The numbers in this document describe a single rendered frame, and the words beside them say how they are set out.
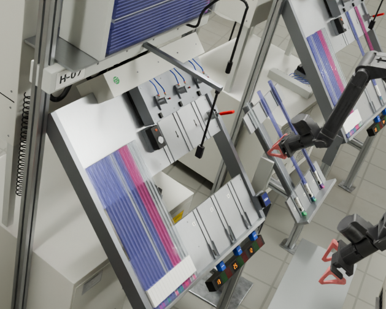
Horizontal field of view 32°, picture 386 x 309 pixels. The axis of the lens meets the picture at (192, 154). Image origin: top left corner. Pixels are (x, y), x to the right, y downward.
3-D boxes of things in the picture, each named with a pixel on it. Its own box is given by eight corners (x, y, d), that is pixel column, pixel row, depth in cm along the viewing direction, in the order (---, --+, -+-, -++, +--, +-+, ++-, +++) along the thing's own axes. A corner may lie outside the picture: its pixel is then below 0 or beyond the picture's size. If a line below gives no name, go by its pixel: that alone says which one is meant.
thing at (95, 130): (211, 133, 251) (221, 130, 247) (91, 213, 203) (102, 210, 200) (175, 52, 245) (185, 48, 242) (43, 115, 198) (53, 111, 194)
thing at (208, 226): (254, 218, 255) (261, 217, 253) (147, 316, 208) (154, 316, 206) (235, 174, 252) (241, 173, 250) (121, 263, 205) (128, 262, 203)
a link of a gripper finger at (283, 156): (261, 148, 250) (282, 142, 244) (269, 140, 255) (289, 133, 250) (269, 164, 251) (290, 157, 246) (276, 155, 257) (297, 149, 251)
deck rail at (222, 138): (253, 219, 259) (266, 217, 254) (250, 222, 257) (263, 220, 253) (178, 51, 247) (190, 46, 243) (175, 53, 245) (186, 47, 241)
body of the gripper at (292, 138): (279, 143, 245) (296, 138, 240) (289, 132, 252) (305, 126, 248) (286, 159, 246) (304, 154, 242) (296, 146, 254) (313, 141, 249)
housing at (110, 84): (177, 63, 247) (205, 52, 237) (86, 108, 212) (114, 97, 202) (169, 43, 245) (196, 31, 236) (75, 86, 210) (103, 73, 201)
